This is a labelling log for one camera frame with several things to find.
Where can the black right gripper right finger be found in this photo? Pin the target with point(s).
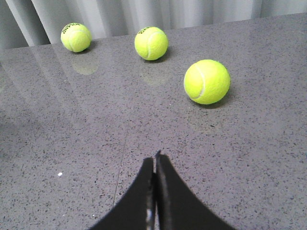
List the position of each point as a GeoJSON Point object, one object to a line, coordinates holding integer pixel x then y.
{"type": "Point", "coordinates": [178, 207]}

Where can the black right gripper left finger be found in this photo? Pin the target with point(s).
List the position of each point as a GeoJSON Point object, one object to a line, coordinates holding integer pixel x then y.
{"type": "Point", "coordinates": [135, 209]}

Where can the right back tennis ball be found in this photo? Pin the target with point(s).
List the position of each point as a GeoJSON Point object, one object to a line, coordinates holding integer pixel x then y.
{"type": "Point", "coordinates": [206, 81]}

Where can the middle back tennis ball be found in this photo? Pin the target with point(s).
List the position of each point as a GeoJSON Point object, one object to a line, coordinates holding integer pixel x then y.
{"type": "Point", "coordinates": [151, 43]}

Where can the Roland Garros tennis ball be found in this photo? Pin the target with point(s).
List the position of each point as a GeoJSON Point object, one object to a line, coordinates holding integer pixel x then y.
{"type": "Point", "coordinates": [76, 37]}

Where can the grey pleated curtain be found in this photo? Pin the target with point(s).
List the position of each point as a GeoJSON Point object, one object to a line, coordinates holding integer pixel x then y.
{"type": "Point", "coordinates": [39, 22]}

